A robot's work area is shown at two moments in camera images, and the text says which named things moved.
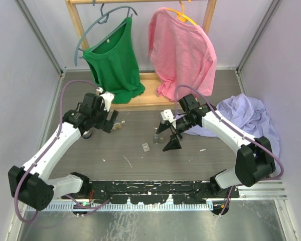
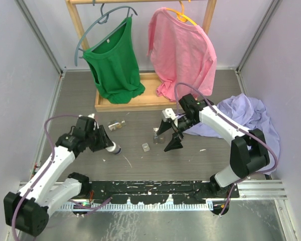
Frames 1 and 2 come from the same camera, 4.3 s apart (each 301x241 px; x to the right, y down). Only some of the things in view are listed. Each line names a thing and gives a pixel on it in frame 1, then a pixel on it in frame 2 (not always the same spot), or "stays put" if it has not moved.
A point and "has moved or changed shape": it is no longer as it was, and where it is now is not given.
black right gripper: [174, 143] stays put
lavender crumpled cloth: [247, 114] stays put
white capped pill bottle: [87, 134] has moved or changed shape
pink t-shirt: [182, 54] stays put
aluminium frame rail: [249, 191] stays put
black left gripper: [106, 125] → [106, 142]
